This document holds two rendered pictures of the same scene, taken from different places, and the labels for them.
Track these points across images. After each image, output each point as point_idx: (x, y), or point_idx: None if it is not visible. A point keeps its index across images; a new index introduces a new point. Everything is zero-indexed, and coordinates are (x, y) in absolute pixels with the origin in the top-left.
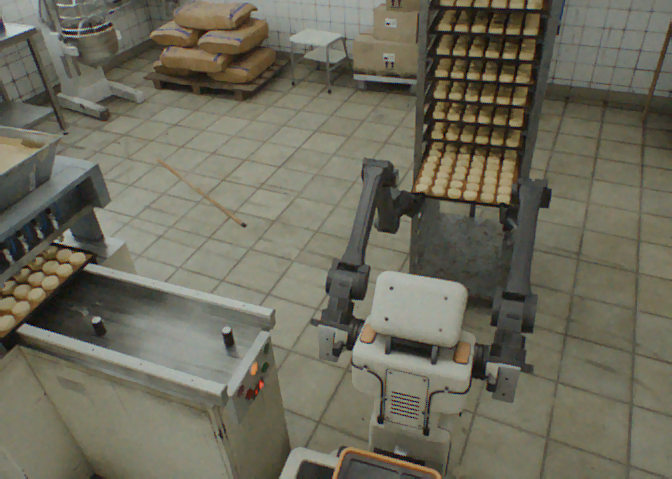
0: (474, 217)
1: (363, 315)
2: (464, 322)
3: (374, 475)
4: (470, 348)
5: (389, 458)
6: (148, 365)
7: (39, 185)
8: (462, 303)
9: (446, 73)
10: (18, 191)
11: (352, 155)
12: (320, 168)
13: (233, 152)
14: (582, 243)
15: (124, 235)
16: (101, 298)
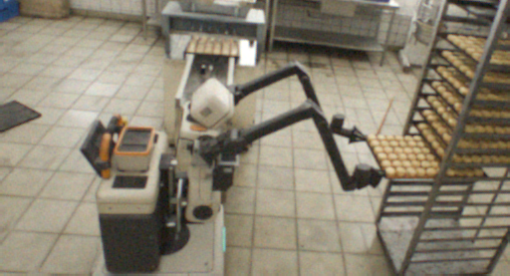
0: (473, 244)
1: (343, 215)
2: (375, 270)
3: (144, 138)
4: (202, 131)
5: (151, 138)
6: (183, 81)
7: (239, 16)
8: (206, 102)
9: (436, 85)
10: (228, 11)
11: (486, 172)
12: None
13: None
14: None
15: (328, 108)
16: (221, 69)
